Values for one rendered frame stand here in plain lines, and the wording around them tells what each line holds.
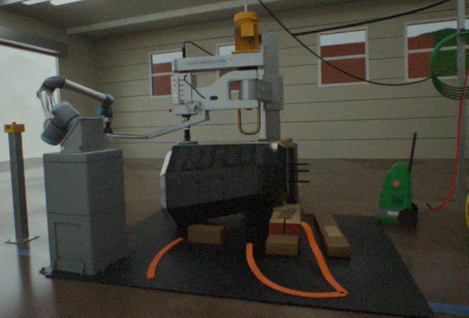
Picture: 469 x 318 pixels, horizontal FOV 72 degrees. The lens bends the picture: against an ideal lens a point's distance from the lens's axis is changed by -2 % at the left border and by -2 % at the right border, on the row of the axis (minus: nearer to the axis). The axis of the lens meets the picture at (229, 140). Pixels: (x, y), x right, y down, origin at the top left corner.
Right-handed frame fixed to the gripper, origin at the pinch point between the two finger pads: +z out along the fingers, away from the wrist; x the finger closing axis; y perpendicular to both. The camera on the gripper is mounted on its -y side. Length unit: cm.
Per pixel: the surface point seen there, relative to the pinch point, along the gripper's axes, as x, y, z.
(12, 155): -82, 29, 12
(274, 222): 127, 144, 50
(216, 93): 100, 58, -55
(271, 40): 175, 26, -122
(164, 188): 49, 73, 37
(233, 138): 343, -504, 38
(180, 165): 63, 76, 15
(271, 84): 173, 37, -70
